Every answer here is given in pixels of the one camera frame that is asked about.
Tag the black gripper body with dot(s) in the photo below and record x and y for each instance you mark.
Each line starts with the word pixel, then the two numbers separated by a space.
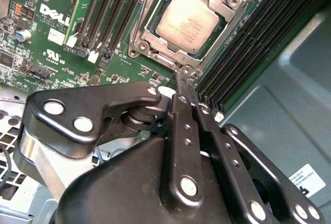
pixel 116 195

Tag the metal socket cover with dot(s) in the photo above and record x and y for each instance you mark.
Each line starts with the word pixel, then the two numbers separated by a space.
pixel 163 44

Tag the silver CPU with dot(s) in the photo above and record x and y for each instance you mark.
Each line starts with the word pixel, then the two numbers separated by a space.
pixel 186 19

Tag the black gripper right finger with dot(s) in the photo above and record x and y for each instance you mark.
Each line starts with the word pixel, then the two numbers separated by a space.
pixel 222 136

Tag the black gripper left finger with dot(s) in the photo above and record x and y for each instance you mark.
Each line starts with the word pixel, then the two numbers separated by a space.
pixel 108 97

